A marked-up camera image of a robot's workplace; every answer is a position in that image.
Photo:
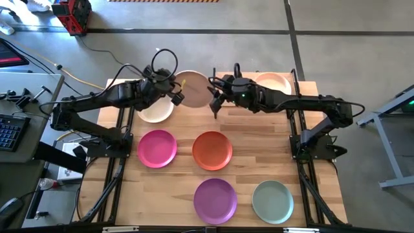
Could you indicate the purple plate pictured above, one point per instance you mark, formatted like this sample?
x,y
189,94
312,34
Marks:
x,y
215,202

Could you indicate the peach plate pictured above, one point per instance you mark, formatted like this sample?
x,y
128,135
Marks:
x,y
273,82

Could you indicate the black flat bar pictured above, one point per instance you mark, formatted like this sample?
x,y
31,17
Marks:
x,y
58,157

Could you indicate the orange plate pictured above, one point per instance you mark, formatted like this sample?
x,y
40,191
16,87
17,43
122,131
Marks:
x,y
211,150

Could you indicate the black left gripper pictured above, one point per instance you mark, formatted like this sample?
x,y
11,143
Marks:
x,y
158,84

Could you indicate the black aluminium mounting frame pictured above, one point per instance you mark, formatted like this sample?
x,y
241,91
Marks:
x,y
312,200

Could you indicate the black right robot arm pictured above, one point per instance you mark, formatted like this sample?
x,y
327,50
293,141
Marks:
x,y
291,98

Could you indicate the cream white plate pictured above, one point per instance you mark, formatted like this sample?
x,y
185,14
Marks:
x,y
155,113

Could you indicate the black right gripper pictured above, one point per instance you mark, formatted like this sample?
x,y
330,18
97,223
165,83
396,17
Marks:
x,y
241,92

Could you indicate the black metal clamp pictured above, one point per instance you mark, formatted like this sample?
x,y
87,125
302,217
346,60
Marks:
x,y
24,100
9,94

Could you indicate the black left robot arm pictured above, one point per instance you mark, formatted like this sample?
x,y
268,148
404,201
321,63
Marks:
x,y
106,95

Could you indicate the white box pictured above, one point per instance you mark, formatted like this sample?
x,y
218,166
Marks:
x,y
74,177

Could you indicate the sage green plate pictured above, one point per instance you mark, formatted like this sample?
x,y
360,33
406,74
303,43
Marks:
x,y
273,202

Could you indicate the clear bottle with red cap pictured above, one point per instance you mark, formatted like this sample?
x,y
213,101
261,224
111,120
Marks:
x,y
47,184

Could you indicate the grey metal table stand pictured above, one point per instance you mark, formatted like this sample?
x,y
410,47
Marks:
x,y
396,182

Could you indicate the red black tool box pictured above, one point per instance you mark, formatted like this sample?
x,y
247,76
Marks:
x,y
76,14

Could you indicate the white metal bracket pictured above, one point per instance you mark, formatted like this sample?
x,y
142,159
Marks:
x,y
120,229
300,230

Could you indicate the tan brown plate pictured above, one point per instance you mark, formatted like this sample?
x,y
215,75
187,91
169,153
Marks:
x,y
194,90

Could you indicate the magenta pink plate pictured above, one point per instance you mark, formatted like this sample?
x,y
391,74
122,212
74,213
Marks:
x,y
156,149

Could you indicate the black computer mouse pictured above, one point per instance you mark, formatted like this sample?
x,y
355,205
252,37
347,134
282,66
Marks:
x,y
9,210

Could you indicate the black backlit keyboard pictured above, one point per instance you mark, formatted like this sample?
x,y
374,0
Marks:
x,y
11,132

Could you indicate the grey desk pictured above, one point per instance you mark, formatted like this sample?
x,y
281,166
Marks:
x,y
39,126

